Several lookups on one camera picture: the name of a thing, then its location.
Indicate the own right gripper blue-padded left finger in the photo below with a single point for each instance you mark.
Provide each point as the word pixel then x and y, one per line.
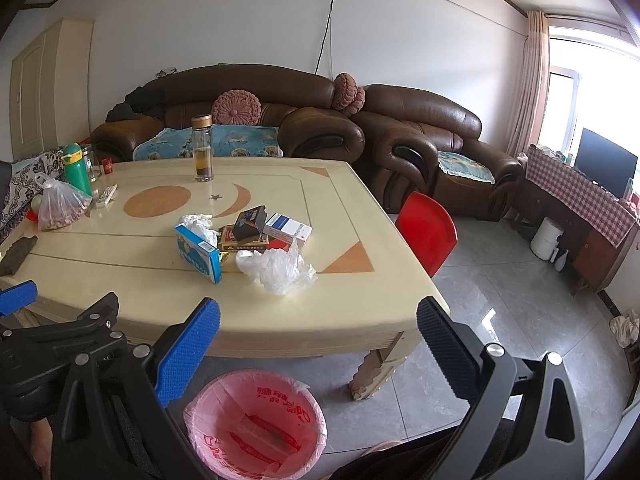
pixel 181 349

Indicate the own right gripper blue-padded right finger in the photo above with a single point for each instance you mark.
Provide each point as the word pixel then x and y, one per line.
pixel 454 346

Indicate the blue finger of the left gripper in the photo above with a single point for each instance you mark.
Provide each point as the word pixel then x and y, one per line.
pixel 17 297

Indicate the blue cloud medicine box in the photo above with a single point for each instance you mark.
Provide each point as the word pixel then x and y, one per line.
pixel 204 257

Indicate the clear plastic bag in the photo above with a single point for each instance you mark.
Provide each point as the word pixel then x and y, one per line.
pixel 280 271

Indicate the white tissue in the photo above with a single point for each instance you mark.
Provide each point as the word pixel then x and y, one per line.
pixel 202 226

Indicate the white blue medicine box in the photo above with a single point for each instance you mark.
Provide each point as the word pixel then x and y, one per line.
pixel 287 230

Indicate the pink lined trash bin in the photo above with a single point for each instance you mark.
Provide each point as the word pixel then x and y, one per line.
pixel 256 424

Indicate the dark flat object on table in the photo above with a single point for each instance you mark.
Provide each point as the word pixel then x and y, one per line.
pixel 11 262

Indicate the plastic bag of nuts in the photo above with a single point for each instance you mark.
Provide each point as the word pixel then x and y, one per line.
pixel 61 204

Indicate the red plastic stool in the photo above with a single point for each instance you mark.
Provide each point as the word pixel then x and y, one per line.
pixel 428 230

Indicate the white cylindrical appliance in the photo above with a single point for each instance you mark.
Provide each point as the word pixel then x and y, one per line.
pixel 546 239

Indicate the red yellow small box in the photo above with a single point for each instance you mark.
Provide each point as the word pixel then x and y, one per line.
pixel 228 243

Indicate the green thermos bottle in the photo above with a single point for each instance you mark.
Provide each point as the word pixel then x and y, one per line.
pixel 75 168

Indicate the white remote control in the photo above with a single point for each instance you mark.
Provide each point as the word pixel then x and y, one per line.
pixel 107 196

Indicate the cream coffee table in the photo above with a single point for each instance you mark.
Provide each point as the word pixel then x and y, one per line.
pixel 364 298

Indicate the black orange carton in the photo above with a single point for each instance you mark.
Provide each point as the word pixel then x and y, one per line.
pixel 250 223

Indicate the wooden tv cabinet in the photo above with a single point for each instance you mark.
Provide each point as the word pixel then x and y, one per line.
pixel 592 256

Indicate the small red cup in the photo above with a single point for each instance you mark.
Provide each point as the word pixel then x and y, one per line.
pixel 107 165

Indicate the teal armchair seat cover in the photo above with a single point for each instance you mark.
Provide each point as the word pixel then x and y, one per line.
pixel 457 165

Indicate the checkered red tablecloth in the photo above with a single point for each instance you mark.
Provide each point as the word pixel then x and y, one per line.
pixel 586 199

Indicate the brown leather armchair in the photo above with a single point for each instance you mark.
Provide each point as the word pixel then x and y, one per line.
pixel 406 132

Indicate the cream wardrobe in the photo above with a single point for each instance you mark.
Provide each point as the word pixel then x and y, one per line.
pixel 49 89

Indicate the blue floral sofa cover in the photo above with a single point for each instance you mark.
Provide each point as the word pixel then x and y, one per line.
pixel 227 141

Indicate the glass tea bottle gold lid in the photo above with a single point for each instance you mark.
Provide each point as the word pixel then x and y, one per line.
pixel 202 147

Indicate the black monitor screen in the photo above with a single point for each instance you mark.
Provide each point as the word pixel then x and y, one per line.
pixel 605 162

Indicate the black clothes on sofa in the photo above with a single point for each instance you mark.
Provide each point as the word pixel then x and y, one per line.
pixel 141 102

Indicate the pink curtain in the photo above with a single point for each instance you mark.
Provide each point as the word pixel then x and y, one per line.
pixel 530 98

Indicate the pink round cushion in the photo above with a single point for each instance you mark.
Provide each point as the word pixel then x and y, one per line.
pixel 238 108

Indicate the pink knot cushion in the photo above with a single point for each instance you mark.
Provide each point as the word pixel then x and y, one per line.
pixel 348 96

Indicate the brown leather long sofa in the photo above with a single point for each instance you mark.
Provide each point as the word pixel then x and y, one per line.
pixel 311 113

